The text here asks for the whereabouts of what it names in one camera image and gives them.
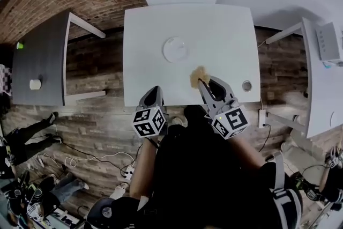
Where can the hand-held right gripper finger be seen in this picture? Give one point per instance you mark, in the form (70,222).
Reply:
(227,88)
(207,94)

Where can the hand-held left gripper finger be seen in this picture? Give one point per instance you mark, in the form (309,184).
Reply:
(161,97)
(144,97)

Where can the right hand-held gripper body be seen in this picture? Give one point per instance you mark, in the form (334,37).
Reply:
(232,120)

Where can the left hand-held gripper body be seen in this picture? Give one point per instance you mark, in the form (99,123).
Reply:
(147,122)

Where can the beige scrub sponge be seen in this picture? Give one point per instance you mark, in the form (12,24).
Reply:
(197,74)

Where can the white round plate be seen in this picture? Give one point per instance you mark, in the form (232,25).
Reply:
(175,49)

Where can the person's left forearm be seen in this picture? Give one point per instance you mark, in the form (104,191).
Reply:
(140,166)

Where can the person's right forearm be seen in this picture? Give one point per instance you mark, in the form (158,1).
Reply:
(246,151)

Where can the person's white shoe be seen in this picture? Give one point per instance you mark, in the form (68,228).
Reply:
(177,121)

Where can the white floor power strip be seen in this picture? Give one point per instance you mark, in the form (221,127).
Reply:
(128,172)

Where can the person's black clothing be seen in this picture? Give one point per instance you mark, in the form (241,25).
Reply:
(203,182)

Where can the white side table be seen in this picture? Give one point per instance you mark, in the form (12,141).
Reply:
(321,94)

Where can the black bag with round badge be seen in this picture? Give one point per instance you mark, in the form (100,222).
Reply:
(115,211)

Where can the teal-edged white box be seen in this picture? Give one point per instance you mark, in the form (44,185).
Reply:
(332,63)

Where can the white cup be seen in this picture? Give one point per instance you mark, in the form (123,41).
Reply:
(35,84)

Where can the grey table with white legs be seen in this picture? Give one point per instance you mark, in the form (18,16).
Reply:
(40,61)

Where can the white socket box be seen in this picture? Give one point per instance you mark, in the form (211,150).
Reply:
(327,41)

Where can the green cup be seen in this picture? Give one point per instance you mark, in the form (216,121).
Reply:
(19,45)

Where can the checkered cloth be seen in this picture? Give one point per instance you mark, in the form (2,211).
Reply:
(6,80)

